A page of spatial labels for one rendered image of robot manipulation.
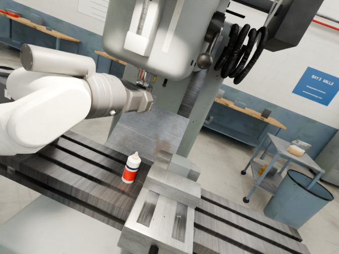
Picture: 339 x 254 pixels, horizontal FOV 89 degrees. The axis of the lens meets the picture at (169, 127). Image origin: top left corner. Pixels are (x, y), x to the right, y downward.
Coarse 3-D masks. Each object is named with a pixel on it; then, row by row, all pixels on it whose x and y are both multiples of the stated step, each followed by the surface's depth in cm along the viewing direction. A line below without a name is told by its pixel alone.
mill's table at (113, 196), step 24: (72, 144) 62; (96, 144) 67; (0, 168) 50; (24, 168) 48; (48, 168) 49; (72, 168) 53; (96, 168) 56; (120, 168) 60; (144, 168) 64; (48, 192) 49; (72, 192) 47; (96, 192) 48; (120, 192) 52; (96, 216) 49; (120, 216) 47; (216, 216) 56; (240, 216) 59; (264, 216) 64; (216, 240) 47; (240, 240) 50; (264, 240) 55; (288, 240) 57
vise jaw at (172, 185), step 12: (156, 168) 48; (156, 180) 44; (168, 180) 46; (180, 180) 47; (192, 180) 49; (156, 192) 45; (168, 192) 45; (180, 192) 44; (192, 192) 45; (192, 204) 45
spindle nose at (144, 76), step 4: (140, 72) 43; (144, 72) 42; (140, 76) 43; (144, 76) 43; (148, 76) 43; (152, 76) 43; (156, 76) 45; (144, 80) 43; (148, 80) 43; (152, 80) 44
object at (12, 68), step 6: (0, 66) 51; (6, 66) 52; (12, 66) 54; (0, 72) 48; (6, 72) 48; (0, 78) 47; (6, 78) 48; (0, 84) 45; (0, 90) 46; (6, 90) 45; (0, 96) 46; (6, 96) 45; (0, 102) 47; (6, 102) 46; (48, 144) 57
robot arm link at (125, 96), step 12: (108, 84) 32; (120, 84) 35; (132, 84) 42; (120, 96) 34; (132, 96) 37; (144, 96) 40; (108, 108) 33; (120, 108) 36; (132, 108) 39; (144, 108) 40
